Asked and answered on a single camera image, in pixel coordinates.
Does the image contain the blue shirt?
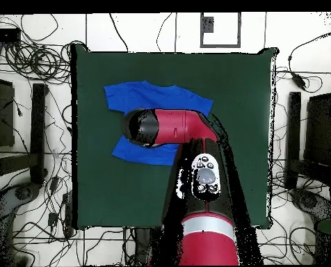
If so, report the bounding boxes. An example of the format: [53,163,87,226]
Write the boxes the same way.
[103,80,214,167]

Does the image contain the black flat device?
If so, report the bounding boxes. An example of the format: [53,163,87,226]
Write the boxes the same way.
[0,28,22,44]

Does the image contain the dark green tablecloth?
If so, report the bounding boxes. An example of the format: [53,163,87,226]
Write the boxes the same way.
[70,43,279,230]

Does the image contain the black power strip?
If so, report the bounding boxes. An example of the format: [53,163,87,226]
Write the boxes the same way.
[61,191,75,237]

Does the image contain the black power adapter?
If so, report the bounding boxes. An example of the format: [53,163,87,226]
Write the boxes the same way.
[291,71,307,91]

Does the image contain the grey caster stand base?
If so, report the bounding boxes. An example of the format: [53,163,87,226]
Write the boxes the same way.
[0,181,42,266]
[289,187,331,223]

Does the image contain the black box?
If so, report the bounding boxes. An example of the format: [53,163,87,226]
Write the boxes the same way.
[0,76,15,148]
[303,92,331,168]

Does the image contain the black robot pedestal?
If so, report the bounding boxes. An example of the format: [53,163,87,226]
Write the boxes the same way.
[134,227,162,266]

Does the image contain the grey square frame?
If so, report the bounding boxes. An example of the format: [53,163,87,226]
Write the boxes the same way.
[200,12,242,49]

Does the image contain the black stand frame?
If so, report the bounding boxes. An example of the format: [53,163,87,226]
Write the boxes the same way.
[0,83,49,185]
[285,91,331,190]

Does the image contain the coiled black cables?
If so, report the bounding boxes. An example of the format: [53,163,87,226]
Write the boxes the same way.
[3,40,72,85]

